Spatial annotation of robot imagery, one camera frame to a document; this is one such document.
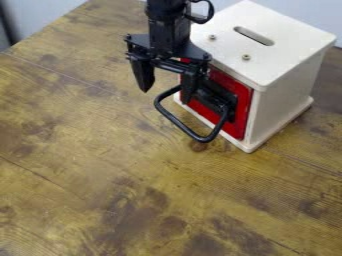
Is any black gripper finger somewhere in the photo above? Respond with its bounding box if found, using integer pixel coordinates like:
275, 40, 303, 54
129, 56, 154, 92
180, 67, 200, 104

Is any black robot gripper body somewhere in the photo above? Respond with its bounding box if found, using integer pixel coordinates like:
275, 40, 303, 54
124, 16, 212, 74

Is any red wooden drawer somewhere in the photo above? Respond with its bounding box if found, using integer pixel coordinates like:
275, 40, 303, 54
152, 64, 253, 145

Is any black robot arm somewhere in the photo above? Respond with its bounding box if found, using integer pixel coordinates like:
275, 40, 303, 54
124, 0, 215, 104

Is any white wooden cabinet box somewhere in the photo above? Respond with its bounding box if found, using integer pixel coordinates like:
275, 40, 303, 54
172, 0, 338, 154

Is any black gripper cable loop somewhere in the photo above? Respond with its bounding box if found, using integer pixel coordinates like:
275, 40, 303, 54
183, 0, 216, 25

